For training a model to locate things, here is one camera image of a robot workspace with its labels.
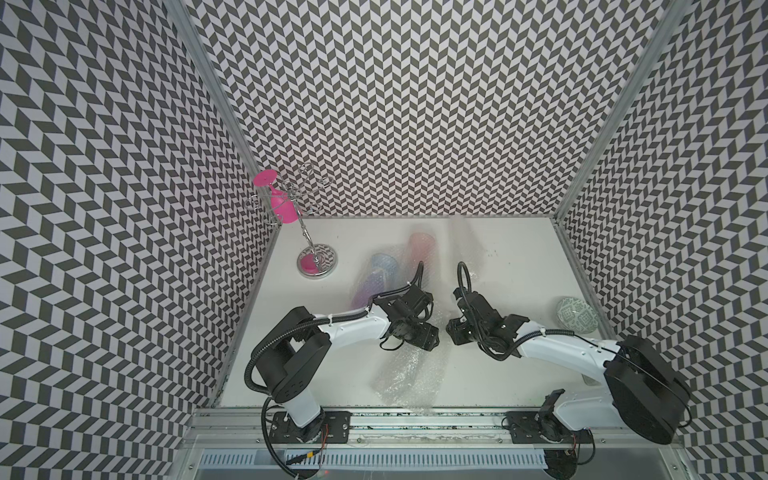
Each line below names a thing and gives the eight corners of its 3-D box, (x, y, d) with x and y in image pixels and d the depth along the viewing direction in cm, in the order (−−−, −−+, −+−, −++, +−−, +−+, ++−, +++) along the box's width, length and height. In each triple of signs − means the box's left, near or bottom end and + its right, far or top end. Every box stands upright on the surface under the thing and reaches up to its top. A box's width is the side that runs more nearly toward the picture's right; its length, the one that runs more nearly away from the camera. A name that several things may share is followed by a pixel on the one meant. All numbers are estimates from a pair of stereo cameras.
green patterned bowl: (548, 327, 95) (559, 314, 88) (550, 305, 99) (561, 292, 93) (584, 340, 92) (598, 328, 85) (585, 317, 97) (598, 305, 90)
